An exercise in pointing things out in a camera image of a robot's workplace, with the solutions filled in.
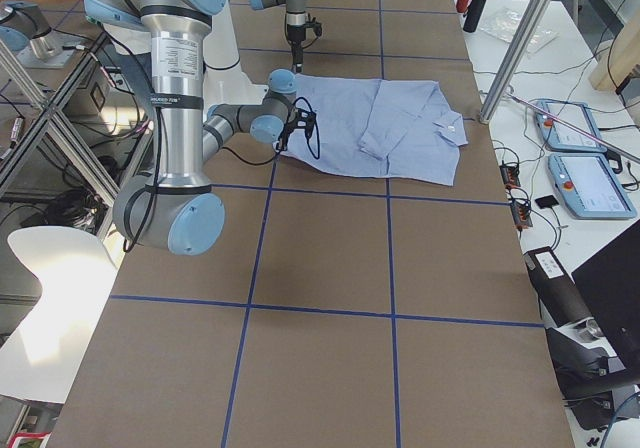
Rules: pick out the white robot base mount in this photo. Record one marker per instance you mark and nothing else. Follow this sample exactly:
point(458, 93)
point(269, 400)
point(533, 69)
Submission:
point(179, 56)

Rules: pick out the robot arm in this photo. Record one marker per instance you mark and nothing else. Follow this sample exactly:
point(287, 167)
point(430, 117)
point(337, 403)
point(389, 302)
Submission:
point(291, 6)
point(171, 206)

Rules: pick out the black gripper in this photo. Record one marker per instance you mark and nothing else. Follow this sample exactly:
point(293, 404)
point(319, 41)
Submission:
point(296, 37)
point(283, 139)

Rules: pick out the lower blue teach pendant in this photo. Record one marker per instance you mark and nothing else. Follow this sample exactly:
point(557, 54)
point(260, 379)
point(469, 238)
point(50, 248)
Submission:
point(588, 187)

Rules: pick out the upper blue teach pendant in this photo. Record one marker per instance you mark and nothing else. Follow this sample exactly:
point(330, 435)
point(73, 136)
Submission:
point(561, 138)

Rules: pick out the reacher grabber stick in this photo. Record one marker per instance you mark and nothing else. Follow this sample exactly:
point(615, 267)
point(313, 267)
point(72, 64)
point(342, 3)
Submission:
point(573, 127)

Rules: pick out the blue teach pendant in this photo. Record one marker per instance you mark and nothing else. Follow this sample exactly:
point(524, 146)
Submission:
point(588, 187)
point(561, 138)

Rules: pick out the blue striped button shirt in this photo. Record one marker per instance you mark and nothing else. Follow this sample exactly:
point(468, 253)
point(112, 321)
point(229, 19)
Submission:
point(374, 128)

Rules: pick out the white chair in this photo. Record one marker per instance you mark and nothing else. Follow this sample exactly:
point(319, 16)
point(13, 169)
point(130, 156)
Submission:
point(41, 358)

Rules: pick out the black water bottle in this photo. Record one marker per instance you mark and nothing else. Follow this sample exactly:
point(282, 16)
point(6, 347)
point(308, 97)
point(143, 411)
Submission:
point(473, 15)

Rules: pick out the aluminium frame post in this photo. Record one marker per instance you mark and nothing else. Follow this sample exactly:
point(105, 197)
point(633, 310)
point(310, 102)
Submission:
point(514, 54)

